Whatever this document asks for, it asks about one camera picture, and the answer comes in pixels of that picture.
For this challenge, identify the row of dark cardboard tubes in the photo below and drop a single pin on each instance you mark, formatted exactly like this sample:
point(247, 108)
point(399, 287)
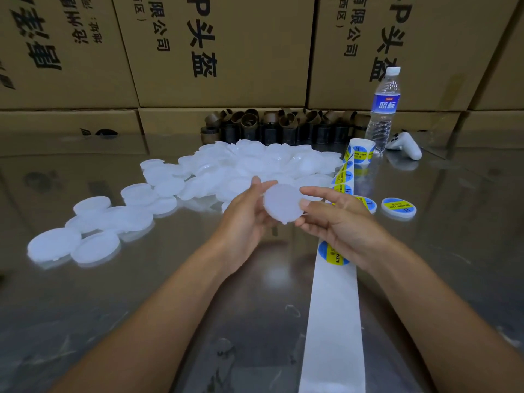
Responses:
point(262, 128)

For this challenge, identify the person's left forearm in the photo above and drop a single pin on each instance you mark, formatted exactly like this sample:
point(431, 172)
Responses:
point(143, 335)

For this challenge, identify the pile of white plastic lids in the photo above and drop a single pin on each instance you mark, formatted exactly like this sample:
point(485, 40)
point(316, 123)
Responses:
point(221, 163)

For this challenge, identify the labelled lid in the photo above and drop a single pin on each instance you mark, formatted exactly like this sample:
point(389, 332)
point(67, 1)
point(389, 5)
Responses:
point(370, 205)
point(282, 202)
point(399, 208)

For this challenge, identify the person's right forearm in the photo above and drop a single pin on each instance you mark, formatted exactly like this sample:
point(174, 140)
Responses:
point(450, 335)

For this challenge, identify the person's left hand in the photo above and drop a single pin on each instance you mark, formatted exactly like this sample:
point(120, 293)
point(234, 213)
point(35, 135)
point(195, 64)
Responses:
point(237, 229)

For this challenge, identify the white handheld controller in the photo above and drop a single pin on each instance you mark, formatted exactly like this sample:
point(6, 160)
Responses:
point(407, 145)

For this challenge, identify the person's right hand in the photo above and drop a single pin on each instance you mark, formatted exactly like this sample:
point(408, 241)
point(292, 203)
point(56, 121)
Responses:
point(348, 229)

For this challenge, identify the sticker roll with backing strip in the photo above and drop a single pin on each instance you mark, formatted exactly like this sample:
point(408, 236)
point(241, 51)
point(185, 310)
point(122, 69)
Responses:
point(332, 339)

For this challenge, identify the stack of brown cardboard boxes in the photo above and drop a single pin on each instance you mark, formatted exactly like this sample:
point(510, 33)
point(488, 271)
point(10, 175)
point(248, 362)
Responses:
point(229, 53)

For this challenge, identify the clear plastic water bottle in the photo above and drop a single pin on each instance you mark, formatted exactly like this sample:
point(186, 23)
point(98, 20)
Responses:
point(381, 114)

